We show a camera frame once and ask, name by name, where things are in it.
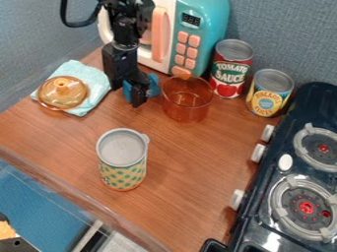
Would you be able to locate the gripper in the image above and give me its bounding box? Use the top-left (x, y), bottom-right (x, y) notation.
top-left (100, 41), bottom-right (153, 109)

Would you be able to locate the blue toy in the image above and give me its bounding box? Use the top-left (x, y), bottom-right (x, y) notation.
top-left (120, 72), bottom-right (163, 103)

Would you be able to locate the orange transparent cup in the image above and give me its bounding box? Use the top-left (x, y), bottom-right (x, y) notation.
top-left (159, 75), bottom-right (217, 124)

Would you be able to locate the light blue cloth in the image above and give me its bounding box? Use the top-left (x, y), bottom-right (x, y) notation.
top-left (29, 59), bottom-right (113, 118)

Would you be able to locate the green dotted can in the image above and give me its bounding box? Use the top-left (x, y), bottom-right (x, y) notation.
top-left (95, 127), bottom-right (152, 192)

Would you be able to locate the orange transparent lid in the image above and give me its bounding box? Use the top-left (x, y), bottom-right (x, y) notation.
top-left (35, 75), bottom-right (92, 111)

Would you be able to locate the toy microwave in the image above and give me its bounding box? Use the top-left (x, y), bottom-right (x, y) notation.
top-left (96, 0), bottom-right (233, 79)

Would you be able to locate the red tomato can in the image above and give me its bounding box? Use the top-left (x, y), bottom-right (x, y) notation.
top-left (208, 38), bottom-right (256, 99)

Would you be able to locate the yellow can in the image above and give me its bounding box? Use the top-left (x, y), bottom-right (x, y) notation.
top-left (244, 68), bottom-right (297, 119)

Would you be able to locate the toy stove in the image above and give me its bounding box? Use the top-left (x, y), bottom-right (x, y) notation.
top-left (198, 81), bottom-right (337, 252)

